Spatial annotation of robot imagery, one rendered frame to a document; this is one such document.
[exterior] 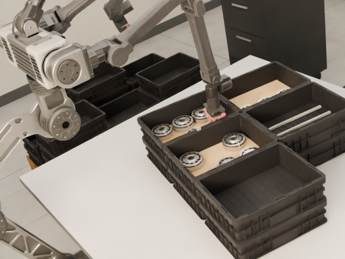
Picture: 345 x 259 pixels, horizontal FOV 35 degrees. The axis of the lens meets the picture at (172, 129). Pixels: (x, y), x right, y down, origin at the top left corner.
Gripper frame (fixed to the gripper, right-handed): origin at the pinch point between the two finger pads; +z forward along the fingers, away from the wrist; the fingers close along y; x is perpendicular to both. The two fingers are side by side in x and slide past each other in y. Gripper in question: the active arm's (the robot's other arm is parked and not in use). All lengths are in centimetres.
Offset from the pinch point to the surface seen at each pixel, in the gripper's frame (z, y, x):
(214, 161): 4.6, -21.2, 10.8
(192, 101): -3.2, 20.3, 2.8
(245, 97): 2.9, 18.1, -24.5
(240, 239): 5, -69, 23
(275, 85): 2.1, 19.8, -42.5
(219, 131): -1.7, -9.8, 2.6
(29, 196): 91, 126, 96
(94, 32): 55, 312, -4
